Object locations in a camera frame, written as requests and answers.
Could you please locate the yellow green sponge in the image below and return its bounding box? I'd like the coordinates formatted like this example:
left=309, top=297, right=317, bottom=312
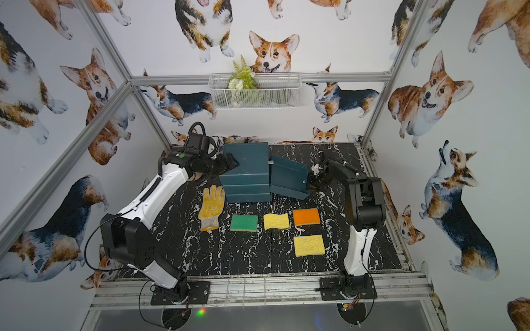
left=264, top=213, right=290, bottom=230

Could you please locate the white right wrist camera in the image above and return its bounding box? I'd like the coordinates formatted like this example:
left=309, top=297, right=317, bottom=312
left=311, top=164, right=321, bottom=176

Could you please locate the teal drawer cabinet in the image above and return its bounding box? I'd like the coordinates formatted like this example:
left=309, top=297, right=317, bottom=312
left=219, top=142, right=271, bottom=204

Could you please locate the yellow work glove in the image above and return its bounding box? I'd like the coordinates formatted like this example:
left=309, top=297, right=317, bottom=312
left=198, top=185, right=225, bottom=232

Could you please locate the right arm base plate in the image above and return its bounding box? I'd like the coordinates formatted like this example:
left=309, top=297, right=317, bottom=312
left=316, top=274, right=378, bottom=301

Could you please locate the green beige sponge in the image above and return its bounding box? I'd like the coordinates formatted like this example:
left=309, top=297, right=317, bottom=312
left=230, top=215, right=258, bottom=233

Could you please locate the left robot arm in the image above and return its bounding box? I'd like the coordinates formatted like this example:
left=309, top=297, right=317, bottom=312
left=98, top=131, right=240, bottom=302

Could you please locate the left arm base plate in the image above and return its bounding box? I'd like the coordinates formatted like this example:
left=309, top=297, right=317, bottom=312
left=150, top=281, right=211, bottom=306

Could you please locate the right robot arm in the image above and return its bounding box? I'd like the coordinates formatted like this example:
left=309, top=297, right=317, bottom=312
left=307, top=156, right=386, bottom=301

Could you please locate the white wire wall basket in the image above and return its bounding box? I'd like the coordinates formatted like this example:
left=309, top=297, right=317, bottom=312
left=208, top=73, right=302, bottom=110

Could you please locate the plain yellow rectangular sponge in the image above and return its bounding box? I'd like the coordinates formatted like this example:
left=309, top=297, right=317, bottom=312
left=293, top=234, right=326, bottom=257

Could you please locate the aluminium front rail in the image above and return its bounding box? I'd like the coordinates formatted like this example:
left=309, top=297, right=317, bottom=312
left=89, top=273, right=433, bottom=310

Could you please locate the pink pot with green plant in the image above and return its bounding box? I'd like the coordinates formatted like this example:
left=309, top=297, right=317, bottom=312
left=188, top=172, right=204, bottom=181

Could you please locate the artificial fern with flower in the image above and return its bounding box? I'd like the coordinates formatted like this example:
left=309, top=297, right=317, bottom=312
left=228, top=56, right=257, bottom=106

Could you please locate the orange sponge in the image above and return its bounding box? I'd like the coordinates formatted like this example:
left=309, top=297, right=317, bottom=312
left=293, top=208, right=320, bottom=227

